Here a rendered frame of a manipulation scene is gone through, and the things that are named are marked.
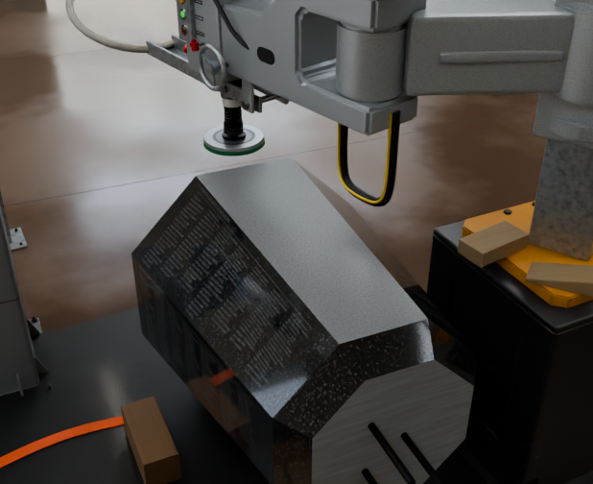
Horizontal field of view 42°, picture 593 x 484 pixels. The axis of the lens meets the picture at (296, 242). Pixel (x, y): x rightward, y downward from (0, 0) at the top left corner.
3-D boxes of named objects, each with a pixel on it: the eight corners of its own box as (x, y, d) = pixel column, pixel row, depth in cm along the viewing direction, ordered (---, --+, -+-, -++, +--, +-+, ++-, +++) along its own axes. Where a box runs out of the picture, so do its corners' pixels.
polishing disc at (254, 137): (214, 156, 266) (214, 153, 265) (197, 133, 282) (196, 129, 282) (272, 146, 273) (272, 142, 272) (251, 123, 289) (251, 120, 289)
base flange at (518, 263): (569, 200, 275) (572, 187, 272) (682, 270, 238) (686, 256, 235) (455, 231, 257) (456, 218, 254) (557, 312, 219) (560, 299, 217)
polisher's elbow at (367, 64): (397, 77, 223) (402, 8, 213) (410, 102, 207) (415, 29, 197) (331, 78, 222) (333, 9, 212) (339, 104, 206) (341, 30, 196)
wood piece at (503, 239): (503, 233, 248) (505, 220, 245) (527, 248, 241) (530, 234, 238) (456, 252, 238) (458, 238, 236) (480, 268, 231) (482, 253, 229)
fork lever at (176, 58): (296, 101, 258) (296, 86, 255) (250, 116, 247) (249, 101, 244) (182, 45, 301) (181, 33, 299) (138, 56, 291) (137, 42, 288)
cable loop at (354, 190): (394, 214, 226) (402, 111, 210) (387, 218, 225) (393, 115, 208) (341, 185, 241) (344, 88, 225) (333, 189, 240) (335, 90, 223)
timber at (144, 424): (124, 429, 280) (120, 405, 274) (156, 420, 284) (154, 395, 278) (147, 491, 257) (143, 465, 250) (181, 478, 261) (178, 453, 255)
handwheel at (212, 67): (249, 90, 248) (247, 44, 240) (223, 98, 242) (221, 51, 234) (222, 78, 257) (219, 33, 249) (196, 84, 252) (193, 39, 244)
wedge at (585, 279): (601, 279, 226) (604, 266, 223) (597, 299, 218) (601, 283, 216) (531, 264, 233) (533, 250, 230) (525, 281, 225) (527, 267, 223)
